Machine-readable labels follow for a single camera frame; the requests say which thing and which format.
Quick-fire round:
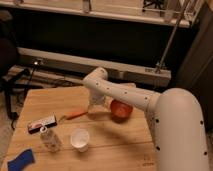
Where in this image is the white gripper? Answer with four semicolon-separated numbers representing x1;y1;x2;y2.
88;90;106;113

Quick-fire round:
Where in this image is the clear plastic bottle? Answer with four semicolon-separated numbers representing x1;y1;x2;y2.
40;126;61;153

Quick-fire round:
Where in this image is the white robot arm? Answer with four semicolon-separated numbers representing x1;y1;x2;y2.
83;67;210;171

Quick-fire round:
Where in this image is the orange bowl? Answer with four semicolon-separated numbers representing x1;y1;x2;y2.
110;99;133;120

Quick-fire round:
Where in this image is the white paper cup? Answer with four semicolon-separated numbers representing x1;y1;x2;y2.
70;128;90;152

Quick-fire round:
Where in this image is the black rectangular box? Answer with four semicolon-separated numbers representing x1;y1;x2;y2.
27;115;57;134

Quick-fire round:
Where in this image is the white baseboard heater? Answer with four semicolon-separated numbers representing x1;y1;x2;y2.
18;47;171;87

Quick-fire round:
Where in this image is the metal pole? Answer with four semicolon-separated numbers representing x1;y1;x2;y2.
155;0;190;74

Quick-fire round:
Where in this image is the blue sponge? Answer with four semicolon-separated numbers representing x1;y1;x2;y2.
7;149;35;171

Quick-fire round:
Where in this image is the black office chair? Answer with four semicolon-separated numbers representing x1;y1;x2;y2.
0;10;41;129

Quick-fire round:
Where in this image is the orange handled tool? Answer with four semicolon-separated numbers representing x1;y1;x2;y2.
59;111;87;122

